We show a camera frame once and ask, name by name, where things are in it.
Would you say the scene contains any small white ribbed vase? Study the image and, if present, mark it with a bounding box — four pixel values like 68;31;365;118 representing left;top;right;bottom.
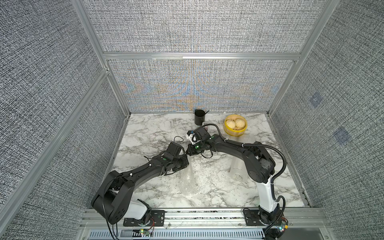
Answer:
180;165;199;196

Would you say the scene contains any tall white ribbed vase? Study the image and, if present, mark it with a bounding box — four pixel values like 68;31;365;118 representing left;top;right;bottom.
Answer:
230;157;248;183

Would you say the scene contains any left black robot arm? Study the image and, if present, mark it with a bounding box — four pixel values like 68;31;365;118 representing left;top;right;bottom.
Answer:
91;142;189;225

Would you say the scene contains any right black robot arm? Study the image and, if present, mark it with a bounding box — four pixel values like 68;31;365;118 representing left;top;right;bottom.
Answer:
186;124;287;226

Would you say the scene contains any black cup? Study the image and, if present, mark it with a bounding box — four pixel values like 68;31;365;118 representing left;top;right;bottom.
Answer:
194;109;210;126

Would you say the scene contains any left bun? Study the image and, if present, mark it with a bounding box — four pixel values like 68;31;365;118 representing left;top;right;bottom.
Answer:
226;120;236;129

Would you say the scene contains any bun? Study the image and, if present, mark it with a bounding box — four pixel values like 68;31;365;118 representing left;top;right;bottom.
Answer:
226;120;236;129
235;119;246;130

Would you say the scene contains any yellow steamer basket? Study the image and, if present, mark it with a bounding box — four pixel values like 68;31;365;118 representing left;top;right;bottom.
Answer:
223;115;248;137

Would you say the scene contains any right bun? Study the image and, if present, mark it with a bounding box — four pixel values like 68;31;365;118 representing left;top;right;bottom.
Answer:
235;119;246;130

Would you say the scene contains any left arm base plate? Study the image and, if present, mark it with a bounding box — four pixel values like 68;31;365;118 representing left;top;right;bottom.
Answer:
123;210;166;228

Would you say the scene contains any right black corrugated cable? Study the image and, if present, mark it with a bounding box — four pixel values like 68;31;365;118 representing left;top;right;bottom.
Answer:
202;123;288;238

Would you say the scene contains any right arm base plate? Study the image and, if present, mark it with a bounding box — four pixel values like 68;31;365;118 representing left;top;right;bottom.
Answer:
243;208;271;226

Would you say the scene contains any aluminium front rail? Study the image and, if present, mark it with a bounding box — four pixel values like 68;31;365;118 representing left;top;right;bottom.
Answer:
76;207;337;240

